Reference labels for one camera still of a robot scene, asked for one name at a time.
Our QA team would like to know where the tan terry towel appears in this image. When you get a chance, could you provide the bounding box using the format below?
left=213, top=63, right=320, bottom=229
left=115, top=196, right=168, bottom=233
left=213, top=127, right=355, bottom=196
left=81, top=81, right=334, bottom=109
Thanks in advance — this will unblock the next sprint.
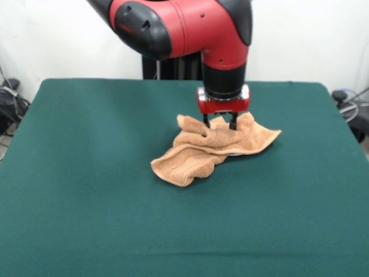
left=150, top=111, right=282, bottom=188

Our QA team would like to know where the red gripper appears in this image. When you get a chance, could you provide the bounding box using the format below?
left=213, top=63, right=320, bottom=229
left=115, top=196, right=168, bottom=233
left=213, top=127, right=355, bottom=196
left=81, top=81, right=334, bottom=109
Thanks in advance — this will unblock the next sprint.
left=197, top=84, right=251, bottom=131

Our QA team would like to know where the dark green tablecloth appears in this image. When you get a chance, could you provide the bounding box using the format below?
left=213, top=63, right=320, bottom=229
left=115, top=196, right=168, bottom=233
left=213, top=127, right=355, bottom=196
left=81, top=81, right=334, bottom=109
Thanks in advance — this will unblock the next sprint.
left=0, top=77, right=369, bottom=277

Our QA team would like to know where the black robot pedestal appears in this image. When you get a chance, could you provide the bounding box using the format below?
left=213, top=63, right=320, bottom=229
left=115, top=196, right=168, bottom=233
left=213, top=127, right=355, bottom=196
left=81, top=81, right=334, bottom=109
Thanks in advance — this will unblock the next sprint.
left=140, top=53, right=204, bottom=81

